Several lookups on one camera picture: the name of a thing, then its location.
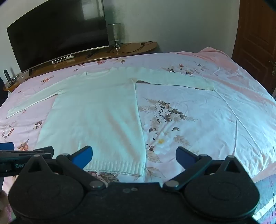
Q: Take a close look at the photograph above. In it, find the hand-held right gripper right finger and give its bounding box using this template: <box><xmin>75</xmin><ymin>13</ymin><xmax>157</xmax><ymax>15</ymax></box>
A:
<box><xmin>163</xmin><ymin>146</ymin><xmax>251</xmax><ymax>191</ymax></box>

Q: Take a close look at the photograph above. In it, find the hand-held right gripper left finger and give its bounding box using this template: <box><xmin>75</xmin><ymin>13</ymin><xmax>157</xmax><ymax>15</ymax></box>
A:
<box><xmin>19</xmin><ymin>146</ymin><xmax>106</xmax><ymax>191</ymax></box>

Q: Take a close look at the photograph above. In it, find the white knit sweater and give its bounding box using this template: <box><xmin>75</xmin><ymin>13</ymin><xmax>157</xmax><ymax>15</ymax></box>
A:
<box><xmin>6</xmin><ymin>67</ymin><xmax>215</xmax><ymax>177</ymax></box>

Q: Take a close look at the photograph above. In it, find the pink floral bed sheet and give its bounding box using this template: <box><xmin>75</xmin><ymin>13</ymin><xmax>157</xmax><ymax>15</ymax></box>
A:
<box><xmin>0</xmin><ymin>46</ymin><xmax>276</xmax><ymax>216</ymax></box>

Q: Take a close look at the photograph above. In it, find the phone charging dock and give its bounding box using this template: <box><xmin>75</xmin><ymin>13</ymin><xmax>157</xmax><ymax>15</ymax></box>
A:
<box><xmin>6</xmin><ymin>73</ymin><xmax>25</xmax><ymax>86</ymax></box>

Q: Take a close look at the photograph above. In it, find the blue striped quilt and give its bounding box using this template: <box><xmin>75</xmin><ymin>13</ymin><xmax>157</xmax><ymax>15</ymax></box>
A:
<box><xmin>254</xmin><ymin>172</ymin><xmax>276</xmax><ymax>218</ymax></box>

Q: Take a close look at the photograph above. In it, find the silver set-top box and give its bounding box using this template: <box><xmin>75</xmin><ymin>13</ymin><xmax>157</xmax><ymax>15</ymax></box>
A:
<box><xmin>52</xmin><ymin>55</ymin><xmax>74</xmax><ymax>64</ymax></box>

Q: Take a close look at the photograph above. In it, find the wooden television stand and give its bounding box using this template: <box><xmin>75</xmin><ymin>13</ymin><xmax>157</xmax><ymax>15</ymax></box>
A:
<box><xmin>3</xmin><ymin>42</ymin><xmax>159</xmax><ymax>92</ymax></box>

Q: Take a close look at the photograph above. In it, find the black curved television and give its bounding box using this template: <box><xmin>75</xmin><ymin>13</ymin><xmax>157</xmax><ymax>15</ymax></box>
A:
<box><xmin>6</xmin><ymin>0</ymin><xmax>109</xmax><ymax>72</ymax></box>

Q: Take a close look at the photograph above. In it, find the glass table lamp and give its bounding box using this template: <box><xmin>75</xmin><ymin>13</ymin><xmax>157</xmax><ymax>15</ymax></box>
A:
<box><xmin>107</xmin><ymin>23</ymin><xmax>121</xmax><ymax>50</ymax></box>

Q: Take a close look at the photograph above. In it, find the brown wooden door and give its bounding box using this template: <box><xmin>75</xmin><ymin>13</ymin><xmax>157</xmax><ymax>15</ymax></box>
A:
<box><xmin>231</xmin><ymin>0</ymin><xmax>276</xmax><ymax>95</ymax></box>

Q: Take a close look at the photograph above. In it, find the black cable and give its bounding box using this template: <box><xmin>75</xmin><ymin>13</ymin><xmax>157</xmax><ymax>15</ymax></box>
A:
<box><xmin>108</xmin><ymin>42</ymin><xmax>153</xmax><ymax>53</ymax></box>

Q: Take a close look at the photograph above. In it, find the brass door handle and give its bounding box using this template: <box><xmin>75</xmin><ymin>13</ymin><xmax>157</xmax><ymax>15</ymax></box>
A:
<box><xmin>268</xmin><ymin>60</ymin><xmax>276</xmax><ymax>76</ymax></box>

